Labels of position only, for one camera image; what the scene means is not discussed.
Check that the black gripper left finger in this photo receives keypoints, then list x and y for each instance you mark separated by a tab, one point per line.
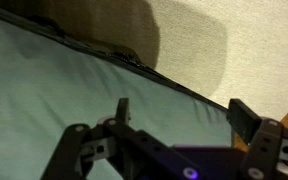
70	150

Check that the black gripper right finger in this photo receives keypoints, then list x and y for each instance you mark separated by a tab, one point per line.
264	150

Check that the cream carpet rug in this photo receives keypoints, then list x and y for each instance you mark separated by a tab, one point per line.
250	40

